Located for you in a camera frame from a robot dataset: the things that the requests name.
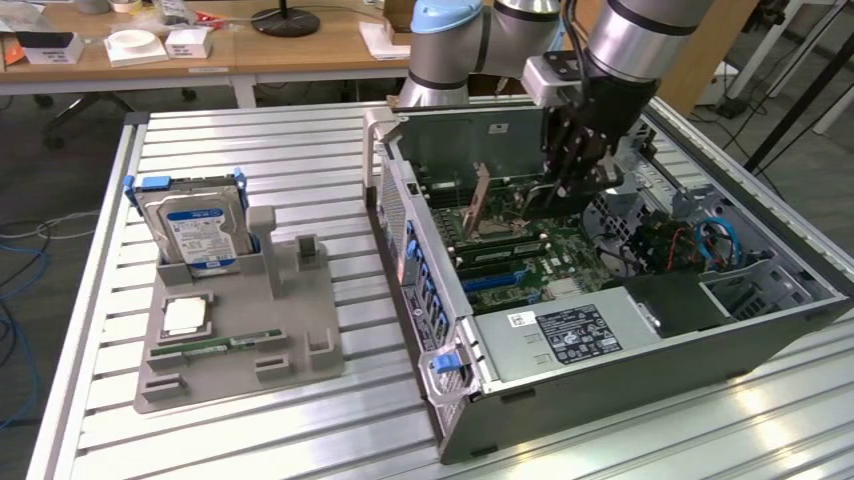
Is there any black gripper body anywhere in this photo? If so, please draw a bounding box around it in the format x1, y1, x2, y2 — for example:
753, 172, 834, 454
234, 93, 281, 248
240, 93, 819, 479
576, 74, 660, 146

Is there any black graphics card metal bracket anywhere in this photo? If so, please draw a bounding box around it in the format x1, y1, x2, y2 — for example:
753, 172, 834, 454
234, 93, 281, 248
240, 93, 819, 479
461, 161, 592, 242

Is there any metal disk bay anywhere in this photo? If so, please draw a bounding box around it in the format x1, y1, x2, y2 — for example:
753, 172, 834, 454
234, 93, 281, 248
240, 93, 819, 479
577, 143, 679, 236
696, 252, 819, 321

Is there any green motherboard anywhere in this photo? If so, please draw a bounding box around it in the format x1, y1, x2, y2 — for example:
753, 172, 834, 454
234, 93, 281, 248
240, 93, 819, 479
419, 172, 628, 316

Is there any CPU socket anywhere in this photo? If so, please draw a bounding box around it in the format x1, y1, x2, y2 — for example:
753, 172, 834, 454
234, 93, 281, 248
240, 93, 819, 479
465, 214, 528, 245

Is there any installed RAM stick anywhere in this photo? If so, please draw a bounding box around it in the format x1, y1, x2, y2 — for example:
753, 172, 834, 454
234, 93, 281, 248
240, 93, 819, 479
457, 243, 545, 265

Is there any wooden cabinet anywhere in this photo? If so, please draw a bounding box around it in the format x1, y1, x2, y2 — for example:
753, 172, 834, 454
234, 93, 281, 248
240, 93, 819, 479
565, 0, 761, 114

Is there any black stand pole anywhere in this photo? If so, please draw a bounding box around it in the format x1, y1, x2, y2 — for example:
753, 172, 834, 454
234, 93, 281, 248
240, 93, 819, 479
740, 29, 854, 176

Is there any blue expansion slot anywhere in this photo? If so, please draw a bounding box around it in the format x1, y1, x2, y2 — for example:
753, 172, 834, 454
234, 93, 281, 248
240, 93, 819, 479
463, 272, 525, 296

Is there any white paper stack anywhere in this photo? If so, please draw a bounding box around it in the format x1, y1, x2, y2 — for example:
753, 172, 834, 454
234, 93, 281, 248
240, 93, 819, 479
357, 20, 412, 61

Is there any brown cardboard box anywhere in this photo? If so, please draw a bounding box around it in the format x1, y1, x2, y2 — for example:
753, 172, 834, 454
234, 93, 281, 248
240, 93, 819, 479
380, 0, 416, 35

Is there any silver power supply unit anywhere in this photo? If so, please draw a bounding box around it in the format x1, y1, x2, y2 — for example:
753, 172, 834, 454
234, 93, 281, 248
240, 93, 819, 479
468, 288, 663, 382

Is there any wooden desk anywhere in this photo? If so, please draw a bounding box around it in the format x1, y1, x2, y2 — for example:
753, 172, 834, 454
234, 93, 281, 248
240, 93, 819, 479
0, 0, 240, 109
233, 0, 601, 109

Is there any open grey PC case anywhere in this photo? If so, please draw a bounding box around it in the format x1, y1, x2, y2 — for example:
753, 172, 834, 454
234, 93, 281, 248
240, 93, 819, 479
358, 88, 854, 464

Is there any black lamp base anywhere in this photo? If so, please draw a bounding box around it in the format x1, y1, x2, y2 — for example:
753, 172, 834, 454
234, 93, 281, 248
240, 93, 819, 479
249, 0, 321, 39

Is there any hard disk in blue caddy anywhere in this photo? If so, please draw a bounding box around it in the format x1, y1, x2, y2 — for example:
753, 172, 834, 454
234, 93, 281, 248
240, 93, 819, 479
122, 167, 260, 279

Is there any small white box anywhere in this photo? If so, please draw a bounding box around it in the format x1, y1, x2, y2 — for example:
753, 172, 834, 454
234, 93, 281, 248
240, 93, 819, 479
162, 27, 214, 60

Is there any green RAM stick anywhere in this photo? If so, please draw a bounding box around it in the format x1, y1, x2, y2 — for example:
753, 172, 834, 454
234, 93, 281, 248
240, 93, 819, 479
149, 327, 285, 357

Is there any silver CPU chip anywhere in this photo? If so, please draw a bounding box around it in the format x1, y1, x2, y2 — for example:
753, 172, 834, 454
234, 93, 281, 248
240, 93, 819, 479
162, 298, 209, 337

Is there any clear plastic bag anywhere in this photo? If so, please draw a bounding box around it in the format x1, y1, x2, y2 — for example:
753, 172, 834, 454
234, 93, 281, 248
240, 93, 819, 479
142, 0, 225, 30

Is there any grey plastic parts rack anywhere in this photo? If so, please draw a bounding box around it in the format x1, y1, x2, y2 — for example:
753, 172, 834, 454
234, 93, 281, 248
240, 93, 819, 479
134, 204, 348, 415

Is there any white square block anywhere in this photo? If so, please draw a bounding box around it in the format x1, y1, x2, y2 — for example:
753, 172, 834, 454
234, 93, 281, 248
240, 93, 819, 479
102, 28, 172, 69

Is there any black office chair base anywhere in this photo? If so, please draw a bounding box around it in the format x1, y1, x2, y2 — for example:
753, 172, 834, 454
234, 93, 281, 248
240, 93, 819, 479
32, 87, 200, 150

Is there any white box black lid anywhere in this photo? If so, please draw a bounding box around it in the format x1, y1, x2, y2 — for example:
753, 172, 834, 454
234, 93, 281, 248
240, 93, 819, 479
13, 30, 86, 66

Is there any orange box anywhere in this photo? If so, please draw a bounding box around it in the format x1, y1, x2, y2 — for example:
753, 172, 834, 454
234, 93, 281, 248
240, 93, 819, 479
0, 34, 26, 72

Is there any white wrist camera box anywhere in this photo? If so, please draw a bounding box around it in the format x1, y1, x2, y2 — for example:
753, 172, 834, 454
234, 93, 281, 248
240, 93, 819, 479
521, 49, 592, 107

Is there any white pedestal box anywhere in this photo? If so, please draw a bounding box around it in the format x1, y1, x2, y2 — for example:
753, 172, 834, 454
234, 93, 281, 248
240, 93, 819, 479
692, 59, 741, 109

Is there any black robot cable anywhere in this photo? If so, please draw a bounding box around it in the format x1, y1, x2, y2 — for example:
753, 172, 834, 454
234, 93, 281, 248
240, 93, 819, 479
557, 0, 592, 101

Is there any red wire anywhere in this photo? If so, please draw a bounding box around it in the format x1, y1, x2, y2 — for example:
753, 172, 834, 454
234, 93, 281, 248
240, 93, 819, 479
669, 227, 701, 271

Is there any white table frame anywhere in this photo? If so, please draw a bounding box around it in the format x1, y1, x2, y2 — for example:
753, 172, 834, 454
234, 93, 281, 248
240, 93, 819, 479
723, 0, 854, 136

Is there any blue wire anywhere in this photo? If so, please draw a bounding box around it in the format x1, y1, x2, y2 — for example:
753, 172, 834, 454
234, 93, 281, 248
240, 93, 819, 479
692, 214, 745, 274

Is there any white floor cable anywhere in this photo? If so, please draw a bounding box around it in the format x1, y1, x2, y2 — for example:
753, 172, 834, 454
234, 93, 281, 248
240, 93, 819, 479
0, 209, 101, 242

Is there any blue floor cable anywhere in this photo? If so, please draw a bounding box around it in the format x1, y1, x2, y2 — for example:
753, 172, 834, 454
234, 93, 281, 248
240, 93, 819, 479
0, 244, 53, 431

